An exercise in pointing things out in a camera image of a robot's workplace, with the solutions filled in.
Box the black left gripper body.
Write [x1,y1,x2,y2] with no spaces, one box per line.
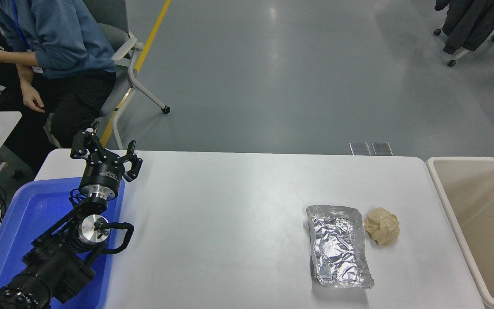
[79,151,126,194]

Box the large pale dustbin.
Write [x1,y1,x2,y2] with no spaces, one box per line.
[426,157,494,309]

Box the person's right hand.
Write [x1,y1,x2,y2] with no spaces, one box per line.
[21,82,46,114]

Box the blue plastic tray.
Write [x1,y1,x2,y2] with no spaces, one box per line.
[0,177,126,309]

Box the seated person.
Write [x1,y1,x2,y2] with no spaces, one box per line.
[0,0,117,172]

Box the grey office chair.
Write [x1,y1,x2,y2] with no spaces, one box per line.
[43,0,171,151]

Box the crumpled foil tray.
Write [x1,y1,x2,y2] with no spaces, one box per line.
[306,205,375,289]

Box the silver floor outlet cover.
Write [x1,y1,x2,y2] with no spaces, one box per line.
[349,142,372,156]
[371,142,394,156]

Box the crumpled tan paper ball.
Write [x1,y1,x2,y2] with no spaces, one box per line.
[364,208,401,247]

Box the white rolling chair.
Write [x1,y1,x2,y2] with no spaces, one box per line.
[434,2,494,70]

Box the dark coat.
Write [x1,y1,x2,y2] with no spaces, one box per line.
[435,0,494,55]

